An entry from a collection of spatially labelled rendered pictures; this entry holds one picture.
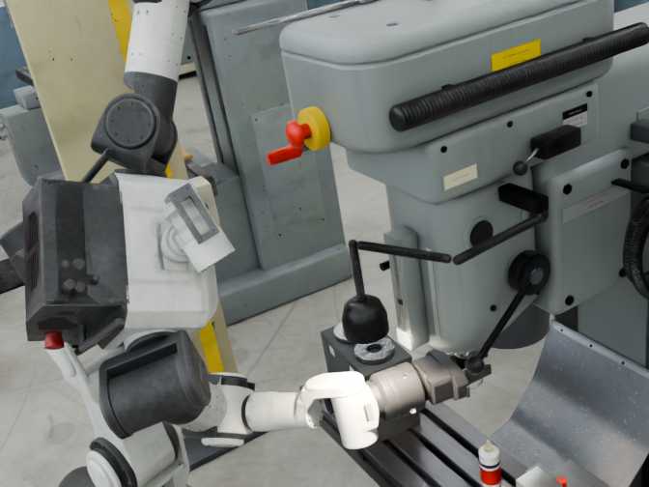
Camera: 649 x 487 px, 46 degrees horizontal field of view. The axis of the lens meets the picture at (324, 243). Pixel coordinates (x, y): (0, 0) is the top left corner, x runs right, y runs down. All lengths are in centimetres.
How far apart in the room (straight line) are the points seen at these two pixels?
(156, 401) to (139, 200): 32
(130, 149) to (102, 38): 150
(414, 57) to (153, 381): 60
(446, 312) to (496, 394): 212
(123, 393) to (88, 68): 171
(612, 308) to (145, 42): 104
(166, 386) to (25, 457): 255
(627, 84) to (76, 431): 295
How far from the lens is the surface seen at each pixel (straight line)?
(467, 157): 110
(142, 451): 171
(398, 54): 98
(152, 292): 121
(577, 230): 131
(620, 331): 168
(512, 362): 353
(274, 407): 141
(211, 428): 141
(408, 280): 124
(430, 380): 137
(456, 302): 123
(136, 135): 126
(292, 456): 319
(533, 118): 117
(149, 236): 124
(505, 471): 167
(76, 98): 275
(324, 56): 103
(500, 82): 105
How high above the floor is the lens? 209
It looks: 26 degrees down
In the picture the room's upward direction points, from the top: 10 degrees counter-clockwise
